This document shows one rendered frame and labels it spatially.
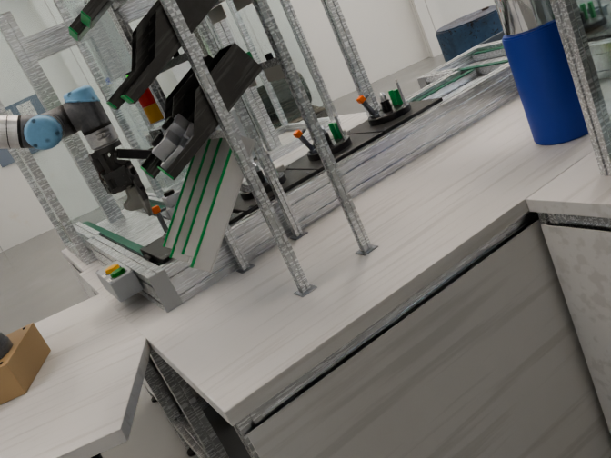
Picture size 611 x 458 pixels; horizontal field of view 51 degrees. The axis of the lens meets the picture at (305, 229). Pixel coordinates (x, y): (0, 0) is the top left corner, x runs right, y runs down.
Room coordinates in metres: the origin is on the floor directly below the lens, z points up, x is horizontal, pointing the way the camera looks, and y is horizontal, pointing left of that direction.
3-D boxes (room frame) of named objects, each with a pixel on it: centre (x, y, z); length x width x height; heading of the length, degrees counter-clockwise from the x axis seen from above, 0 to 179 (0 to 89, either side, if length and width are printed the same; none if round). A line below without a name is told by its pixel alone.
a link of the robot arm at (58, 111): (1.66, 0.47, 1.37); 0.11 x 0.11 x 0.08; 9
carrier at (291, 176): (1.82, 0.06, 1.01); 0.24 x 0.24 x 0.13; 23
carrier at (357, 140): (1.92, -0.17, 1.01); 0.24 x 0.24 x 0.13; 23
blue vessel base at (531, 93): (1.48, -0.68, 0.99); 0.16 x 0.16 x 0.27
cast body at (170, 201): (1.73, 0.28, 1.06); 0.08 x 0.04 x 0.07; 113
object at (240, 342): (1.89, -0.12, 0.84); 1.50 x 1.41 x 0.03; 23
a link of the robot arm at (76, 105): (1.69, 0.37, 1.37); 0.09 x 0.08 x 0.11; 99
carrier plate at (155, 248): (1.72, 0.29, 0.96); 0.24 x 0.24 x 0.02; 23
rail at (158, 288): (1.92, 0.54, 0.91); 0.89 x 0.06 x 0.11; 23
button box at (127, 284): (1.72, 0.53, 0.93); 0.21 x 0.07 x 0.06; 23
